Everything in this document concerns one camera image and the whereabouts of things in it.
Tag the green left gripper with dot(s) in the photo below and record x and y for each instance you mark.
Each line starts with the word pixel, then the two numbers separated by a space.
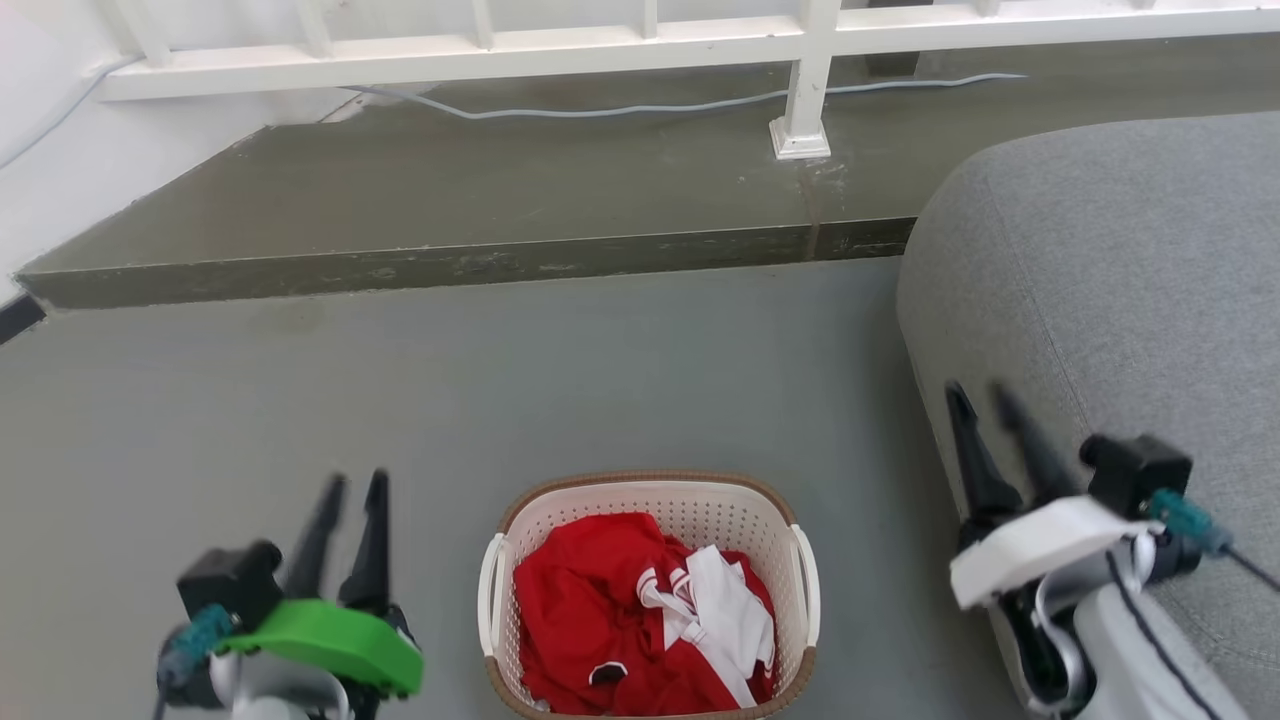
pixel 340 645

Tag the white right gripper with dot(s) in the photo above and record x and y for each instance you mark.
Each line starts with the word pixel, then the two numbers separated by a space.
pixel 1040 550

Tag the white perforated laundry basket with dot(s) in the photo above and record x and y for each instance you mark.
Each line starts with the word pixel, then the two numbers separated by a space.
pixel 690 505

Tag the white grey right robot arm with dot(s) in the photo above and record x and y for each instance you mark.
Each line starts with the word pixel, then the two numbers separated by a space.
pixel 1130 650

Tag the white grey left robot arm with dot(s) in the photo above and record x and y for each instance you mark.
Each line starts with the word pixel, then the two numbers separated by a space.
pixel 275 695

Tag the grey fabric sofa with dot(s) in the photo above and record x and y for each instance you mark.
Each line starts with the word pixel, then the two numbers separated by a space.
pixel 1130 280

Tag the white garment with red stripes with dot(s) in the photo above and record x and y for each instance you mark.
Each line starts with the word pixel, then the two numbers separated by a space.
pixel 730 600

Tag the raised concrete floor ledge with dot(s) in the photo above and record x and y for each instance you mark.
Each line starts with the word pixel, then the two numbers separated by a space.
pixel 480 200

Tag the black baseboard strip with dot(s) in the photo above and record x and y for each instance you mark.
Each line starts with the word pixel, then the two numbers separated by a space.
pixel 18 320

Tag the white wooden railing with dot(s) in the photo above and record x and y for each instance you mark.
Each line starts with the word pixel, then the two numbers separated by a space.
pixel 805 60

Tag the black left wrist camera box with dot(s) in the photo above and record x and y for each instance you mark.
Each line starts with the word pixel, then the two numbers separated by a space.
pixel 232 580

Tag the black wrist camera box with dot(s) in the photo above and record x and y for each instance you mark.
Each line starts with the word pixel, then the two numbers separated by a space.
pixel 1140 470
pixel 232 580

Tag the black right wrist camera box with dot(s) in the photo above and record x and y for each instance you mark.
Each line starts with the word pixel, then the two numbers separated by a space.
pixel 1140 470

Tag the teal left camera connector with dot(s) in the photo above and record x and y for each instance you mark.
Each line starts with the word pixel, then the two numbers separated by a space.
pixel 195 640

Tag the teal camera connector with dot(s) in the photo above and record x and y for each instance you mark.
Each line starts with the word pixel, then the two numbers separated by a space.
pixel 195 640
pixel 1185 520

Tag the teal right camera connector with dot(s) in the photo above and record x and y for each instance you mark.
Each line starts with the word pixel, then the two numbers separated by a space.
pixel 1185 520

